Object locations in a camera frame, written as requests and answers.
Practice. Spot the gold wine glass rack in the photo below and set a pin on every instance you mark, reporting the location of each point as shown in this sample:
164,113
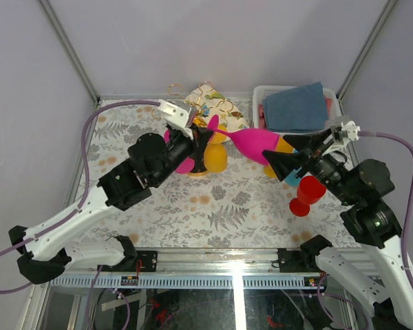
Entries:
212,110

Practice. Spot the dinosaur print cloth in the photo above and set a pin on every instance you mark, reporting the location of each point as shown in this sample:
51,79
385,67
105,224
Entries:
209,102

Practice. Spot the teal wine glass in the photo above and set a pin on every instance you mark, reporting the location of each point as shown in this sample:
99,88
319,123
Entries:
292,180

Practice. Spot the yellow wine glass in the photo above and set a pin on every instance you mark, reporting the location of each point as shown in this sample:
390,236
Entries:
215,154
284,147

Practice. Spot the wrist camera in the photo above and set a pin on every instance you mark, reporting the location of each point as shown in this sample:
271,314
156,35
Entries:
178,115
343,131

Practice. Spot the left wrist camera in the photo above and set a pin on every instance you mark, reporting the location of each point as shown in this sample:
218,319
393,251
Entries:
178,115

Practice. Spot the pink folded cloth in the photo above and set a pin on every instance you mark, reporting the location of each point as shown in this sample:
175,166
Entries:
261,118

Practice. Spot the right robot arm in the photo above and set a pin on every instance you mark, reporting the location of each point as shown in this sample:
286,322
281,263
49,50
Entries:
368,219

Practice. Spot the magenta wine glass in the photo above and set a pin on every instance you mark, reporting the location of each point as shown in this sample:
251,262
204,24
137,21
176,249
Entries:
187,165
251,142

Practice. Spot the red wine glass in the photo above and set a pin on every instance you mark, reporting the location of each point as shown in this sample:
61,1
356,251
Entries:
309,192

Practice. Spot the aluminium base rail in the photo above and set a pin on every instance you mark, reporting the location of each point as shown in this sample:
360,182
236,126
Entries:
213,261

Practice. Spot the blue folded towel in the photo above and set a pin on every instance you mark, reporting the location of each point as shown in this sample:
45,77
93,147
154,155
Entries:
297,110

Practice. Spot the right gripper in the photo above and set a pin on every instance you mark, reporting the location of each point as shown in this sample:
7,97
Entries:
308,147

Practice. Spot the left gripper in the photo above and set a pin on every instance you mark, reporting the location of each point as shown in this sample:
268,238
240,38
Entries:
200,139

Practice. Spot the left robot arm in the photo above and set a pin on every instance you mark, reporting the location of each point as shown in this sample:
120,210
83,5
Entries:
49,249

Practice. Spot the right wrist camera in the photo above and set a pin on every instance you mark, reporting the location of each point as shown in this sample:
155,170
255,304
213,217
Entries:
343,131

